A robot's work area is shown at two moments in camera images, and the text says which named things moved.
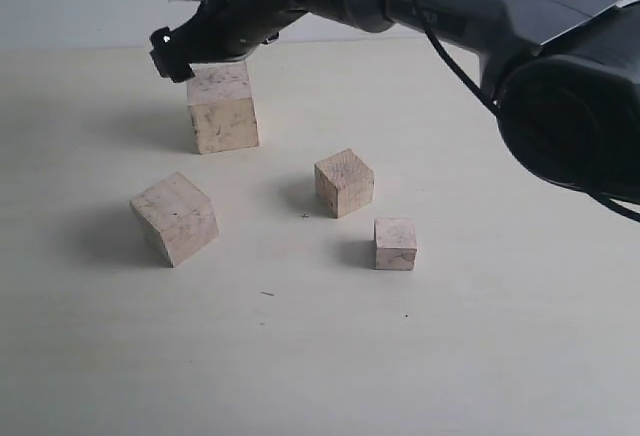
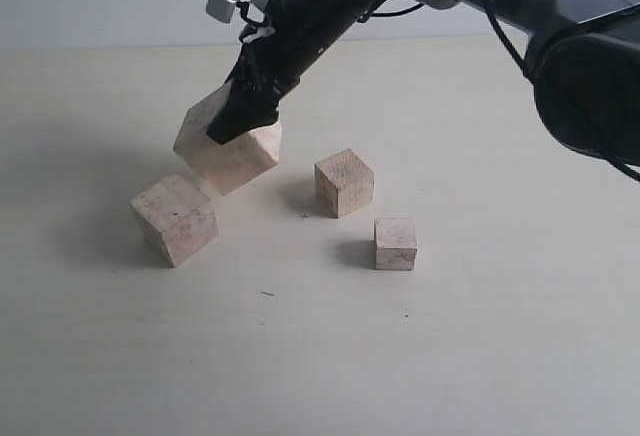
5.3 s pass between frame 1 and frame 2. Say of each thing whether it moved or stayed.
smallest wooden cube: stayed
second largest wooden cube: stayed
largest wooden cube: moved
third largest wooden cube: stayed
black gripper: moved
